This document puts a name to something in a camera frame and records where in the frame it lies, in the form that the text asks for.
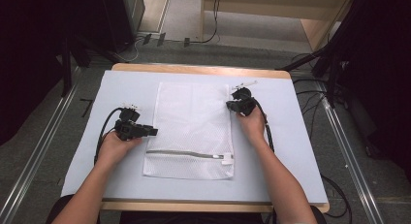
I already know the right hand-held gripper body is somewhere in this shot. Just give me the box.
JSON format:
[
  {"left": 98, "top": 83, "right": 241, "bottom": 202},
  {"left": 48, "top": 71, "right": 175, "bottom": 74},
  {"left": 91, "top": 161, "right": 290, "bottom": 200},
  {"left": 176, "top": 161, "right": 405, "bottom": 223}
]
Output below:
[{"left": 230, "top": 80, "right": 260, "bottom": 117}]

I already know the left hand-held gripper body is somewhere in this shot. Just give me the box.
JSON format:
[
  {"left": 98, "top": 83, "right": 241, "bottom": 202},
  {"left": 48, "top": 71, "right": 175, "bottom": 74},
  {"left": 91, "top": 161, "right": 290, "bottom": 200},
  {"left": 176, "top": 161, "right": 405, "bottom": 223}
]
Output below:
[{"left": 113, "top": 102, "right": 147, "bottom": 142}]

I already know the white mesh laundry bag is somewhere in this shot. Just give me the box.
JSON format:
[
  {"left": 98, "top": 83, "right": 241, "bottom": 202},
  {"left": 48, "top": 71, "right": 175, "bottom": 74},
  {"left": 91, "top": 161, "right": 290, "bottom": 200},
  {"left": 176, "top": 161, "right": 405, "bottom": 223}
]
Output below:
[{"left": 142, "top": 81, "right": 236, "bottom": 181}]

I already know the person's left hand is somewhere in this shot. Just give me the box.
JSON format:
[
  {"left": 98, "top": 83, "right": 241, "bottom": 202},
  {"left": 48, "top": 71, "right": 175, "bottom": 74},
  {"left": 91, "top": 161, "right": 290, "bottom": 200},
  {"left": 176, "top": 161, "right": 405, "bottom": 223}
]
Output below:
[{"left": 96, "top": 130, "right": 143, "bottom": 170}]

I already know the person's right hand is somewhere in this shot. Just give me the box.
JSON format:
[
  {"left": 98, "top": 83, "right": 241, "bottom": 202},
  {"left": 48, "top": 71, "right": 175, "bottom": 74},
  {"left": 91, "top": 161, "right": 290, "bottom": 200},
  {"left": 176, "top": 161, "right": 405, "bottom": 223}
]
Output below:
[{"left": 236, "top": 105, "right": 269, "bottom": 146}]

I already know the wooden table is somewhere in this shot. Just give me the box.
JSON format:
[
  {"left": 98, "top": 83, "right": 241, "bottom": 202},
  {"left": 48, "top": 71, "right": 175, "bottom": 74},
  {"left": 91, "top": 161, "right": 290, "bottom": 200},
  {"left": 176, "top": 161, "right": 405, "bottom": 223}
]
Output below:
[{"left": 100, "top": 62, "right": 331, "bottom": 214}]

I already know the light blue table mat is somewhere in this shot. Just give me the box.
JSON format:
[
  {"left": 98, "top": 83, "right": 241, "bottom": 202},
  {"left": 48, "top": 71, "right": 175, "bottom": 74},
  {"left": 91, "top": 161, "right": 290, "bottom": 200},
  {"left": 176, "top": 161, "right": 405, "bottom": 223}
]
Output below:
[{"left": 60, "top": 70, "right": 330, "bottom": 205}]

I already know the black metal stand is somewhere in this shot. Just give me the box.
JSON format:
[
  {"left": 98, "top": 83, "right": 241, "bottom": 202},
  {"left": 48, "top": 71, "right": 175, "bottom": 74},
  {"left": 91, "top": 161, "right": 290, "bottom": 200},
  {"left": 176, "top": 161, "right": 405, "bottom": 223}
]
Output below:
[{"left": 60, "top": 36, "right": 74, "bottom": 98}]

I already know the person's dark clothing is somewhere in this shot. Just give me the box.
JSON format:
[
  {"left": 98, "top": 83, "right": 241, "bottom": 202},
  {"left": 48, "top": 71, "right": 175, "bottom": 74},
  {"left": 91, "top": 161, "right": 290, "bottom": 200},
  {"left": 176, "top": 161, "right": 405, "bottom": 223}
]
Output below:
[{"left": 45, "top": 194, "right": 328, "bottom": 224}]

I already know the light wooden shelf unit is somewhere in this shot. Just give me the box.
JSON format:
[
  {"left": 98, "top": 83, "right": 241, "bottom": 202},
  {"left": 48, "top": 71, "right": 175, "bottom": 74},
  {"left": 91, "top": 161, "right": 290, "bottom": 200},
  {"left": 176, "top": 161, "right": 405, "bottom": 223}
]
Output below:
[{"left": 199, "top": 0, "right": 357, "bottom": 52}]

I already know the black cabinet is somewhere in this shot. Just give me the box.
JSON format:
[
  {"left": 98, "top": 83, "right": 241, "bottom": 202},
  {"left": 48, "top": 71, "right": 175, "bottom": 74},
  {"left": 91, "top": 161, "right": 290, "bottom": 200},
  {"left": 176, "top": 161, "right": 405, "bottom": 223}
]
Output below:
[{"left": 98, "top": 0, "right": 146, "bottom": 54}]

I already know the black curtain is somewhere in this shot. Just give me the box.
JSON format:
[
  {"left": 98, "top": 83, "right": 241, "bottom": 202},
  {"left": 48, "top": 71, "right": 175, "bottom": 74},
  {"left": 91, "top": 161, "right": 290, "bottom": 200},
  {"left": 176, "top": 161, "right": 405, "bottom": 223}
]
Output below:
[
  {"left": 319, "top": 0, "right": 411, "bottom": 183},
  {"left": 0, "top": 0, "right": 108, "bottom": 146}
]

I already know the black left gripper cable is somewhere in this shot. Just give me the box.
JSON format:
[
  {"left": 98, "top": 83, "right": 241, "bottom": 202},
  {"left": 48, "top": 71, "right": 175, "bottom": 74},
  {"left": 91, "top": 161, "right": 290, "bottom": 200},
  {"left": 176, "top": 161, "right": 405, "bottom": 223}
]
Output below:
[{"left": 93, "top": 107, "right": 126, "bottom": 166}]

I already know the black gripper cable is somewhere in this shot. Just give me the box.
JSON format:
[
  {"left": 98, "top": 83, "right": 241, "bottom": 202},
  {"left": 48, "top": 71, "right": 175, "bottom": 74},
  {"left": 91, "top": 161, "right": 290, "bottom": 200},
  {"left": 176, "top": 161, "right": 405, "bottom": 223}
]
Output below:
[
  {"left": 93, "top": 107, "right": 126, "bottom": 166},
  {"left": 253, "top": 98, "right": 276, "bottom": 154}
]

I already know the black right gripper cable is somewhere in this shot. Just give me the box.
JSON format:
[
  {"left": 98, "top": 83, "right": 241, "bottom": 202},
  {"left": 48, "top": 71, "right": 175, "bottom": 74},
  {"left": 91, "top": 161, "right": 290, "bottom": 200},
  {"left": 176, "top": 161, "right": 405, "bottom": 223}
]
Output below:
[{"left": 253, "top": 98, "right": 276, "bottom": 154}]

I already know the black floor cable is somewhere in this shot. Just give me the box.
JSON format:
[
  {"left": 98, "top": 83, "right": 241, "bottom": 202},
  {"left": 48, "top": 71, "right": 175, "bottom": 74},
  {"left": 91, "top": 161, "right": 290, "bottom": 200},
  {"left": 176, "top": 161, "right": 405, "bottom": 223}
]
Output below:
[
  {"left": 319, "top": 174, "right": 353, "bottom": 219},
  {"left": 188, "top": 0, "right": 223, "bottom": 45}
]

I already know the metal floor rail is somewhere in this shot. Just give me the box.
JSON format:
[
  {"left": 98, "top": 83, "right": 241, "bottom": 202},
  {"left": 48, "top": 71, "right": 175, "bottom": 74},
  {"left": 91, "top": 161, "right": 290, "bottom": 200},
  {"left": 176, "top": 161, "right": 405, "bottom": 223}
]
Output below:
[
  {"left": 0, "top": 67, "right": 82, "bottom": 224},
  {"left": 314, "top": 81, "right": 386, "bottom": 224}
]

